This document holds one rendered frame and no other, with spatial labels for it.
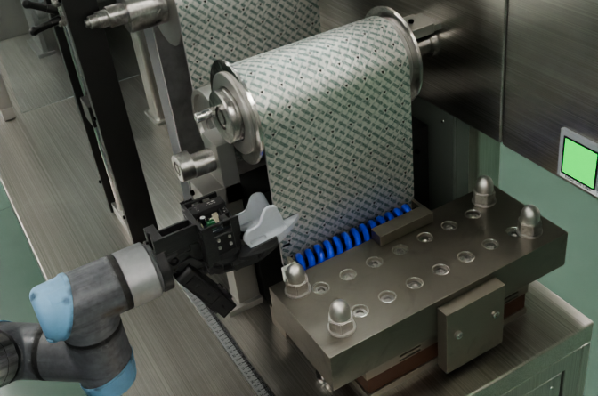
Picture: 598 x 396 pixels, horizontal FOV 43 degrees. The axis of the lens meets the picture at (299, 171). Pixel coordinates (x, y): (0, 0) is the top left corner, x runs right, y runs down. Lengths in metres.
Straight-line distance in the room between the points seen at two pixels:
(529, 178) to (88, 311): 2.34
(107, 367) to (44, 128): 0.97
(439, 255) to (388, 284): 0.09
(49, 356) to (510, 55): 0.71
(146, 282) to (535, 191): 2.21
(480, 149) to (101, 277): 0.77
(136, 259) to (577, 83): 0.58
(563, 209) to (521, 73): 1.92
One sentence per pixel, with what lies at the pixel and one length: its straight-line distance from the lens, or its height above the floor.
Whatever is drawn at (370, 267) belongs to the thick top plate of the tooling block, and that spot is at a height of 1.03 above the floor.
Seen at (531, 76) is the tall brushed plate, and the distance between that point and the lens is 1.02.
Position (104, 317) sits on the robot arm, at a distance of 0.97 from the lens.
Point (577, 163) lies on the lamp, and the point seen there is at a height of 1.18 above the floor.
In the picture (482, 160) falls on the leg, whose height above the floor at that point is 0.93.
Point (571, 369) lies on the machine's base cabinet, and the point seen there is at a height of 0.82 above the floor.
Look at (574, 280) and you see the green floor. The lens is 2.62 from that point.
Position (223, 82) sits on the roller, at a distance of 1.00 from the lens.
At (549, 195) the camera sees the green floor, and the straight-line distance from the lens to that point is 2.99.
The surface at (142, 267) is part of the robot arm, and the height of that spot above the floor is 1.14.
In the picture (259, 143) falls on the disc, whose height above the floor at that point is 1.23.
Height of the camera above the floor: 1.73
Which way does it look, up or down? 33 degrees down
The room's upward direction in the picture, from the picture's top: 8 degrees counter-clockwise
